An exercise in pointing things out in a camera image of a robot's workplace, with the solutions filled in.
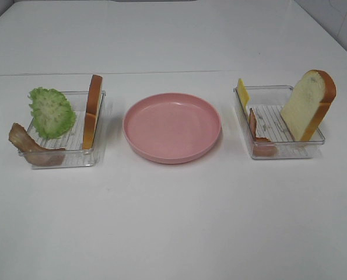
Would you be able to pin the yellow cheese slice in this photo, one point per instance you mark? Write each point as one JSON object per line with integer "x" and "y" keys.
{"x": 243, "y": 95}

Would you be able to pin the bread slice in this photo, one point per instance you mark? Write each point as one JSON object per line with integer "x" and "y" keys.
{"x": 308, "y": 104}
{"x": 92, "y": 111}

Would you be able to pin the green lettuce leaf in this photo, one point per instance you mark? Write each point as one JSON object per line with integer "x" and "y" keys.
{"x": 52, "y": 113}

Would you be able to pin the brown bacon strip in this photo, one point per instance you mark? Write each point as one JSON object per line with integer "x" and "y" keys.
{"x": 33, "y": 147}

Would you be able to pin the pink round plate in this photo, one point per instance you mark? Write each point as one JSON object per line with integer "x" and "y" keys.
{"x": 172, "y": 128}

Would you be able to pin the clear right plastic tray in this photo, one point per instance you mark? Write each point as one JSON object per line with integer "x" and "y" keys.
{"x": 267, "y": 103}

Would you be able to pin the clear plastic tray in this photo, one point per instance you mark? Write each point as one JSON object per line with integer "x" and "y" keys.
{"x": 267, "y": 103}
{"x": 66, "y": 151}

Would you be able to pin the clear left plastic tray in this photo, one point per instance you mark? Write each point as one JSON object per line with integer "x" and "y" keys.
{"x": 66, "y": 151}

